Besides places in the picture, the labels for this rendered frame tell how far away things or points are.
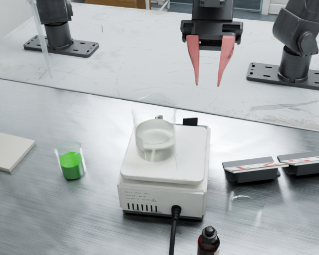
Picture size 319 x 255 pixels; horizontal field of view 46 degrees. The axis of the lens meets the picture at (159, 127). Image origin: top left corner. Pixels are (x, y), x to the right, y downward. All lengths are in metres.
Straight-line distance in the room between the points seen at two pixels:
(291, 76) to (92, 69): 0.47
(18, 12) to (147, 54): 1.67
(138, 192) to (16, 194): 0.22
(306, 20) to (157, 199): 0.47
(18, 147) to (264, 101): 0.50
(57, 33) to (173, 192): 0.61
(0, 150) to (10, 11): 1.82
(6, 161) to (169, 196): 0.32
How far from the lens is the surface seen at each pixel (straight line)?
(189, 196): 0.55
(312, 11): 0.83
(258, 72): 0.92
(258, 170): 0.64
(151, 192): 0.55
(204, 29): 0.64
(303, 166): 0.67
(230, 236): 0.58
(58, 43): 1.05
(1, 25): 2.47
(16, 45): 1.14
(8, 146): 0.76
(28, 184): 0.69
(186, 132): 0.60
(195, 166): 0.55
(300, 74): 0.89
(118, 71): 0.94
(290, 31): 0.82
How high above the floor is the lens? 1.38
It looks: 39 degrees down
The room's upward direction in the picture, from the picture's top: 3 degrees counter-clockwise
